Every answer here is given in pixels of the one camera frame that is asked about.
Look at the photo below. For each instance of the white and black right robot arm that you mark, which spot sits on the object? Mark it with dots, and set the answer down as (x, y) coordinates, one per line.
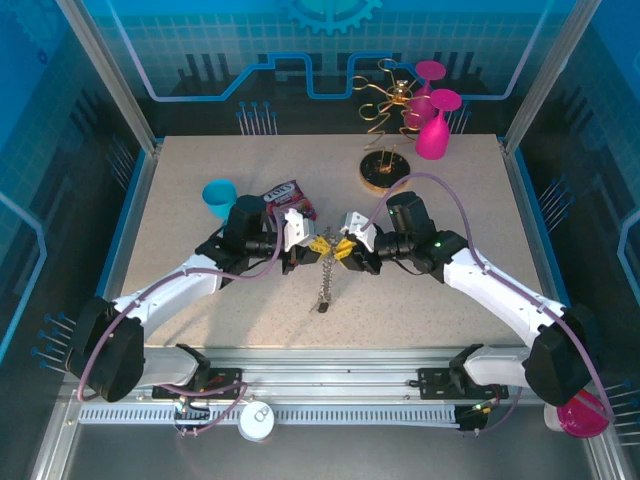
(495, 290)

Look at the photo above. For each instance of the aluminium side rail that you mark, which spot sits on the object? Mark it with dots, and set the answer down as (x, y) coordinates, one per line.
(137, 200)
(527, 200)

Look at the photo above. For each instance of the pink plastic goblet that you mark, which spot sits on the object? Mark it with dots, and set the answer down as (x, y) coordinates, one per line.
(432, 140)

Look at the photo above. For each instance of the white pull-tab can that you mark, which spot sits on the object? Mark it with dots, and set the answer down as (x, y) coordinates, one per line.
(255, 425)

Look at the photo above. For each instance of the white cup with pink lid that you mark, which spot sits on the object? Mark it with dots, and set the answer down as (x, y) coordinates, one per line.
(580, 422)

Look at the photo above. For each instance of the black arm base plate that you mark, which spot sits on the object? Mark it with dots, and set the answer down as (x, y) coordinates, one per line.
(227, 375)
(430, 382)

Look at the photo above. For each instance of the aluminium front rail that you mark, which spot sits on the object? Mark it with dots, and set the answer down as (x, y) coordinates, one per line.
(325, 370)

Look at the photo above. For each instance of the purple candy bag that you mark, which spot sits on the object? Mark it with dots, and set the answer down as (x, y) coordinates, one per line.
(280, 192)

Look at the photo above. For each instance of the black key fob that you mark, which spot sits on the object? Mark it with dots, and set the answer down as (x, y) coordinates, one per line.
(323, 306)

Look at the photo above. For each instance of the aluminium frame post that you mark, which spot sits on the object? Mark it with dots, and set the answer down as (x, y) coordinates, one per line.
(119, 85)
(552, 75)

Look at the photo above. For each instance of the blue plastic goblet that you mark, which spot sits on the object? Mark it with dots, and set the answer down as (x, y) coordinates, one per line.
(217, 197)

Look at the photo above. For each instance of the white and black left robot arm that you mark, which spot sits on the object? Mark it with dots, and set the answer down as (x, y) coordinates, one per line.
(170, 287)

